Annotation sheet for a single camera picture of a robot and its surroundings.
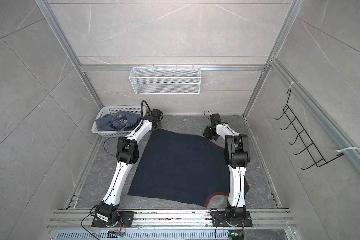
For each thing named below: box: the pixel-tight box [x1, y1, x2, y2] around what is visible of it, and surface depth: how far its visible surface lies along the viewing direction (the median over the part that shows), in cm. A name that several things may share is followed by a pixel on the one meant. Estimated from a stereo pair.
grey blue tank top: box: [95, 111, 142, 132], surface depth 110 cm
